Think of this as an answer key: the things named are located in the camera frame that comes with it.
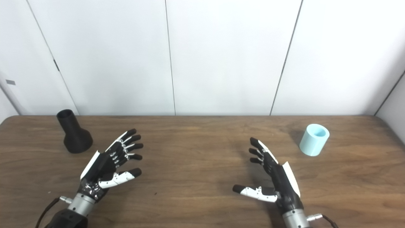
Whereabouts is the black flared nozzle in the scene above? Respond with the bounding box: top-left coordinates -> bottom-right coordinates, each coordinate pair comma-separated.
56,109 -> 93,154

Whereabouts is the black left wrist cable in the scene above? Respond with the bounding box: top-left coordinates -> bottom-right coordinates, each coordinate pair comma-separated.
35,196 -> 73,228

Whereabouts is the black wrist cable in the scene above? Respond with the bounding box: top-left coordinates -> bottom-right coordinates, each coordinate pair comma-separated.
35,196 -> 73,228
307,214 -> 339,228

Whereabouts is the light-blue hose cylinder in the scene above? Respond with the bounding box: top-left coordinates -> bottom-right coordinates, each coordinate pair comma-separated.
299,124 -> 330,156

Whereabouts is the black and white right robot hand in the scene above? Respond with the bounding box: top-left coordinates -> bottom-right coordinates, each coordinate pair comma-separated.
233,137 -> 304,216

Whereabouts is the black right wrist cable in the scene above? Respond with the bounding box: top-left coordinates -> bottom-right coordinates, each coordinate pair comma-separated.
307,214 -> 339,228

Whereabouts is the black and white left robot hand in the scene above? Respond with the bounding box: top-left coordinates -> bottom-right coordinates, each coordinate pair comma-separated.
78,128 -> 144,203

